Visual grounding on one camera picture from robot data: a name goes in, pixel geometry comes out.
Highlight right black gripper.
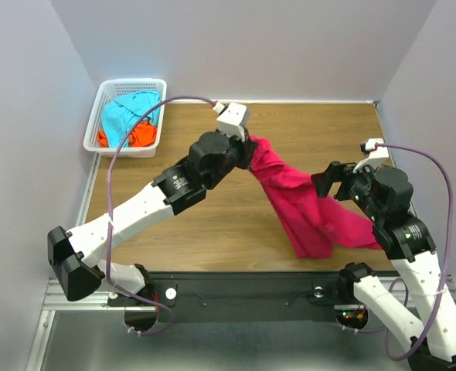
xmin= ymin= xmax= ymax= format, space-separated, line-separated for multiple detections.
xmin=309 ymin=157 xmax=382 ymax=220

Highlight pink t-shirt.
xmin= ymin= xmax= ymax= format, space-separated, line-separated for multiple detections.
xmin=250 ymin=136 xmax=381 ymax=260

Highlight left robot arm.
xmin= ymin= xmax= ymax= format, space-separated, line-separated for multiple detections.
xmin=47 ymin=130 xmax=254 ymax=305

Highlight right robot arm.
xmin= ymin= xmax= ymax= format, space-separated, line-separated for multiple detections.
xmin=311 ymin=162 xmax=456 ymax=370

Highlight orange t-shirt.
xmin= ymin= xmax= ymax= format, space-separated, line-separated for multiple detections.
xmin=96 ymin=121 xmax=158 ymax=148

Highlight light blue t-shirt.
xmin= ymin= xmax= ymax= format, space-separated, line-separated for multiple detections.
xmin=101 ymin=90 xmax=160 ymax=148

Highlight white plastic basket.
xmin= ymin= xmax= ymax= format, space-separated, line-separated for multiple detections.
xmin=83 ymin=78 xmax=167 ymax=158

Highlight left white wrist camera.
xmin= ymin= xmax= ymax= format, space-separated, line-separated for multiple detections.
xmin=213 ymin=100 xmax=250 ymax=142

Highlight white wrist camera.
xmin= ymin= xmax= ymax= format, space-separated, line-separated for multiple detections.
xmin=213 ymin=100 xmax=250 ymax=142
xmin=353 ymin=138 xmax=390 ymax=173

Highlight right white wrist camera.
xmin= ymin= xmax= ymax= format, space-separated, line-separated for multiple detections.
xmin=353 ymin=138 xmax=390 ymax=173

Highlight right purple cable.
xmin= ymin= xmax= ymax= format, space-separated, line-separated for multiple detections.
xmin=374 ymin=142 xmax=455 ymax=362

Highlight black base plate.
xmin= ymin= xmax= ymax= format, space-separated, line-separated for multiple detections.
xmin=107 ymin=272 xmax=372 ymax=325

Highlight aluminium rail frame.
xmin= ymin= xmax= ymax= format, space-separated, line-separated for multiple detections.
xmin=25 ymin=154 xmax=113 ymax=371

